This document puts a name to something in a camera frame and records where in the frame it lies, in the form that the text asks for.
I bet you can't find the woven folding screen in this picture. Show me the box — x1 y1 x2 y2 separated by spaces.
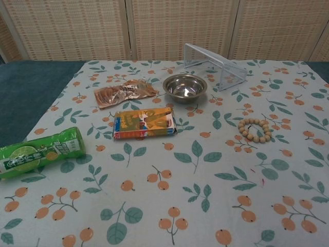
0 0 329 64

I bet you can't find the copper foil snack packet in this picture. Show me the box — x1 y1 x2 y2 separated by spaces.
94 79 160 111

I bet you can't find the floral fruit print tablecloth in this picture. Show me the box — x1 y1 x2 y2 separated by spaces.
0 59 329 247

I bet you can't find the green chip canister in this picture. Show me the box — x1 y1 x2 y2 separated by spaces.
0 127 87 180

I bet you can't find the clear plastic box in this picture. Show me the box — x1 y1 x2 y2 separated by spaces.
184 43 248 92

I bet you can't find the wooden bead bracelet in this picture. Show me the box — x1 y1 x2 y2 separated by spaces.
237 118 272 144

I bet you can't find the stainless steel bowl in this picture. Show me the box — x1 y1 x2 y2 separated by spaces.
162 74 208 104

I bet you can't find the orange yellow blue carton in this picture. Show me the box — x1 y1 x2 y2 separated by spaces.
113 107 178 141

